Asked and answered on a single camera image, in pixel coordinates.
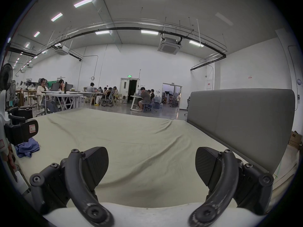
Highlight group of people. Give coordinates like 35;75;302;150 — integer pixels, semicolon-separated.
85;82;119;107

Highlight grey padded headboard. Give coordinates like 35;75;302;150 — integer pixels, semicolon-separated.
187;89;296;174

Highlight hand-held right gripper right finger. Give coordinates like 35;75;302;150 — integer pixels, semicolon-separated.
188;147;275;227

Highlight black standing fan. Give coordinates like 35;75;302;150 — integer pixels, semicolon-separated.
0;63;13;92

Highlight white trestle table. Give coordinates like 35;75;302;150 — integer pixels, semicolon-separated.
42;90;84;111

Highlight white desk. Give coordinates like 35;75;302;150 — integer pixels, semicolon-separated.
129;95;143;111

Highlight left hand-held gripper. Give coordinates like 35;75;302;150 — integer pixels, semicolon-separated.
0;90;39;155

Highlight bed with pale green sheet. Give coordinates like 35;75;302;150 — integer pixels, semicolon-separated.
15;107;275;209

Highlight blue water jugs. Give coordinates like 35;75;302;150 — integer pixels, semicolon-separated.
152;96;164;110

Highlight blue garment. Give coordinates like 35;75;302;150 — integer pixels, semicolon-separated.
15;138;40;158

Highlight person's left hand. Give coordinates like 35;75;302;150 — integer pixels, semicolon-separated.
0;144;16;167

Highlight cardboard carton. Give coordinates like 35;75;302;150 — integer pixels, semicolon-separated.
288;131;303;149

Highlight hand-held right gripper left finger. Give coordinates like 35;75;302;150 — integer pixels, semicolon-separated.
30;146;114;227

